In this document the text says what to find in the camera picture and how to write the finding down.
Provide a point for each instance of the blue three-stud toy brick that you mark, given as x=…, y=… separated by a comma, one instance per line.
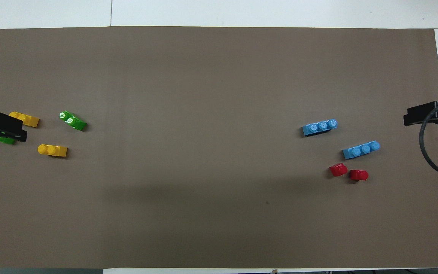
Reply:
x=361, y=150
x=319, y=128

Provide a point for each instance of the yellow two-stud toy brick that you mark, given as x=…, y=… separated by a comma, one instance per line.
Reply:
x=29, y=120
x=53, y=151

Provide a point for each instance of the red one-stud toy brick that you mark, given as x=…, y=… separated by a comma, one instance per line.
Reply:
x=359, y=175
x=338, y=170

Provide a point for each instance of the brown table mat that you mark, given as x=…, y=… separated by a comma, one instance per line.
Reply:
x=219, y=152

